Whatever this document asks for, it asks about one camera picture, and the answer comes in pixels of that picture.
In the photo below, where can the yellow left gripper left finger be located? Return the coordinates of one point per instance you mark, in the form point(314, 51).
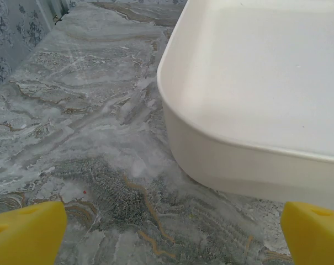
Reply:
point(26, 234)

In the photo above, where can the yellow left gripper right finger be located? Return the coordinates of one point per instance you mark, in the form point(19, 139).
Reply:
point(315, 237)

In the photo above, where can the white plastic tray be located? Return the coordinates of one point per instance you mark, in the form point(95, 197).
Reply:
point(252, 82)

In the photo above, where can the small metal frame bracket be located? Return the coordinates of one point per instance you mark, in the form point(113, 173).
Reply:
point(58, 18)

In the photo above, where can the aluminium frame post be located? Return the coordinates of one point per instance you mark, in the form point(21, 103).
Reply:
point(52, 8)

